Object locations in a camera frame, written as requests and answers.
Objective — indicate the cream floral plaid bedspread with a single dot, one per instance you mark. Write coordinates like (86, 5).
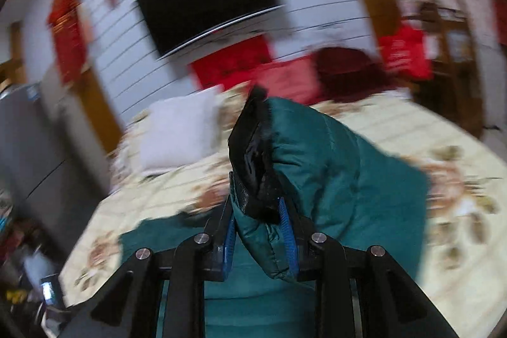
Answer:
(463, 270)

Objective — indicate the grey refrigerator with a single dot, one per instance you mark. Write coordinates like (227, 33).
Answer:
(51, 185)

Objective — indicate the dark red velvet cushion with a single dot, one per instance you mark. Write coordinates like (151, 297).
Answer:
(348, 75)

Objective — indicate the red heart-shaped cushion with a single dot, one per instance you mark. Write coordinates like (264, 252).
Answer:
(295, 80)

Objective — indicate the black curved television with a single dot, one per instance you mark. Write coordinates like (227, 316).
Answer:
(174, 24)

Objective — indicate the wooden shelf rack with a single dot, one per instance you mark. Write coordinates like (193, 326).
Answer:
(454, 92)

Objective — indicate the red chinese knot decoration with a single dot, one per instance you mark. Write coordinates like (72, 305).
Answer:
(68, 39)

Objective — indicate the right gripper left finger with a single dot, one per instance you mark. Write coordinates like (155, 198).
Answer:
(160, 293)

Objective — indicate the red banner with characters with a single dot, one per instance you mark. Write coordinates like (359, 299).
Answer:
(233, 64)

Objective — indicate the white square pillow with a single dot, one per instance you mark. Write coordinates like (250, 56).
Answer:
(180, 131)

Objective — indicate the red shopping bag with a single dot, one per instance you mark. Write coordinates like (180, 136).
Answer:
(403, 54)

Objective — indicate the dark green puffer jacket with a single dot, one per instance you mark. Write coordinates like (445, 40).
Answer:
(350, 191)

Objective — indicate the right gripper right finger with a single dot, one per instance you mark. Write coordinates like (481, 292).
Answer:
(357, 293)

